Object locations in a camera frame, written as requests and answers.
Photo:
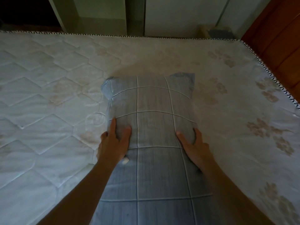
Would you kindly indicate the person's left hand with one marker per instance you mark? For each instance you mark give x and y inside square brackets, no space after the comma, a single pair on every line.
[112,144]

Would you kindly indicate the person's right hand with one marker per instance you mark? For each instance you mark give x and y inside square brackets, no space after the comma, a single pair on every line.
[198,151]

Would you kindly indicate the person's right thumb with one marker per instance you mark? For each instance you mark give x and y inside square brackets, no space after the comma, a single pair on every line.
[183,141]

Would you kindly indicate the person's left thumb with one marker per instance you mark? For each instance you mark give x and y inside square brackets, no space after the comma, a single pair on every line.
[125,137]

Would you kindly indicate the blue checked pillow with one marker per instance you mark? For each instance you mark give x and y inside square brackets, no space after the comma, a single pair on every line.
[152,142]

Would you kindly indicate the person's right forearm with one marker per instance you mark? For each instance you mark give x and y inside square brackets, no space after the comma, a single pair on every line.
[234,196]

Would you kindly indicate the person's left forearm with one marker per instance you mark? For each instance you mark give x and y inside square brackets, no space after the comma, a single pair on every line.
[79,194]

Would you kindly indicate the white quilted mattress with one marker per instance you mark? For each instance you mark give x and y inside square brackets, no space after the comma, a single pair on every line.
[58,103]

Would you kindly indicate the white wardrobe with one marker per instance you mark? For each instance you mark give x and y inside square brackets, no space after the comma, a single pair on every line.
[140,14]

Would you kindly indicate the brown wooden headboard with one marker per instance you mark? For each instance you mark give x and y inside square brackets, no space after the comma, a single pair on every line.
[277,39]

